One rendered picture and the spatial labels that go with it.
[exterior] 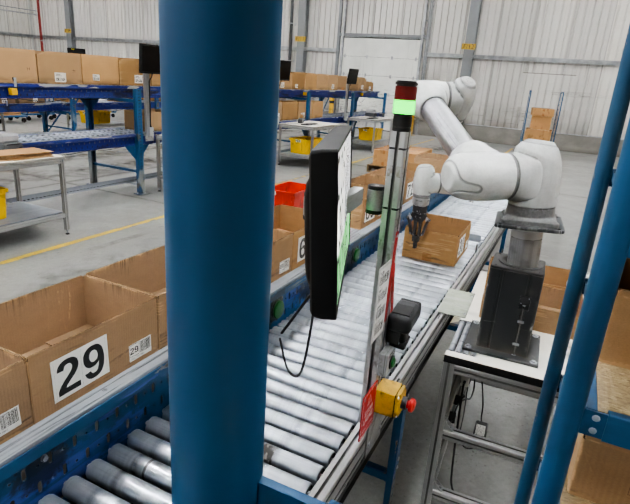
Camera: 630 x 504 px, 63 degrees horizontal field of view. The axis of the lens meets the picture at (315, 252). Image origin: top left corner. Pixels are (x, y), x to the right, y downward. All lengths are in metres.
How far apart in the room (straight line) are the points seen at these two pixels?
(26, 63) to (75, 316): 5.21
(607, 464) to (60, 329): 1.41
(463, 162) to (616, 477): 1.14
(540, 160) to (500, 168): 0.14
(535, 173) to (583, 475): 1.17
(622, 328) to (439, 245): 2.14
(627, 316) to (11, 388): 1.13
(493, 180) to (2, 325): 1.48
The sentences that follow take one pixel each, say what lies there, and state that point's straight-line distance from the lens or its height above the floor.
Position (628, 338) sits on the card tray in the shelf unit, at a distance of 0.75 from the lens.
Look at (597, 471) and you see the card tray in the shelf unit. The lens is 0.83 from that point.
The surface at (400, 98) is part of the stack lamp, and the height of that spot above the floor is 1.62.
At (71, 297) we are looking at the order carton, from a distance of 1.69.
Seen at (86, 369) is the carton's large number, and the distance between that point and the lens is 1.40.
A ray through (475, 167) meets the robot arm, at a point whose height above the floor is 1.42.
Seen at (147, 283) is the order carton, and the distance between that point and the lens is 1.90.
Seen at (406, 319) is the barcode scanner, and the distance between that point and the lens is 1.37.
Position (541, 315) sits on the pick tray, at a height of 0.82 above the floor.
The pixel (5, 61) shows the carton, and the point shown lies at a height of 1.59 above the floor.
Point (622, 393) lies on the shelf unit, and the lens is 0.70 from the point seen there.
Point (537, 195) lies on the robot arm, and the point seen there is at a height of 1.34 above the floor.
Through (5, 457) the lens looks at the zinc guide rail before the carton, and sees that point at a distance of 1.28.
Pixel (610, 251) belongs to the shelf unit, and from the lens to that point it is 0.56.
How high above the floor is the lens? 1.66
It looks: 19 degrees down
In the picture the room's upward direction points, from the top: 4 degrees clockwise
